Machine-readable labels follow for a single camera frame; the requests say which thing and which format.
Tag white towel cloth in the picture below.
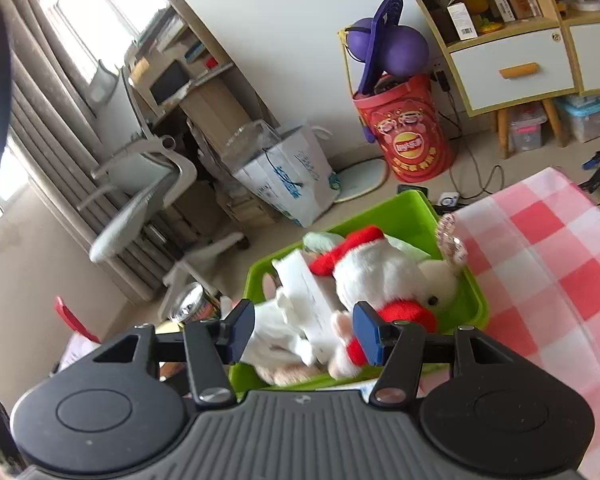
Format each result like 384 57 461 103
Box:
240 288 316 368

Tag santa claus plush toy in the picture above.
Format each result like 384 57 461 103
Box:
310 226 438 380

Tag white foam sponge block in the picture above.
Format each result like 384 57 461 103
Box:
273 249 343 365

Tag black yellow drink can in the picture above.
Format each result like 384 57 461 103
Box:
169 282 221 324

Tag white bunny plush toy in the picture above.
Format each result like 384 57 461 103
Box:
418 214 468 311

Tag green plastic storage bin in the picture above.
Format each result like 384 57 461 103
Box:
230 191 489 393

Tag red white checkered tablecloth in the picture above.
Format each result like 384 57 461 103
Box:
455 168 600 479

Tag grey white office chair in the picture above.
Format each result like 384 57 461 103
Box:
75 64 251 321

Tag white blue paper bag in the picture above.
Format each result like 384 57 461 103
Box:
221 120 341 228

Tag red snack bucket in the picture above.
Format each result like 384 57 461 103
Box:
353 74 455 183

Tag beige window curtain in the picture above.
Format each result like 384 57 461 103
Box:
0 0 161 304

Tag wooden desk shelf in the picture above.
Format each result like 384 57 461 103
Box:
124 0 279 153

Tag clear plastic storage box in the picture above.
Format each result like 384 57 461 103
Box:
555 96 600 143

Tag purple bouncing ball toy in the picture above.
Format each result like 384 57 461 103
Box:
344 0 429 96

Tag white wooden drawer cabinet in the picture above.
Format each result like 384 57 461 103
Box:
415 0 600 157

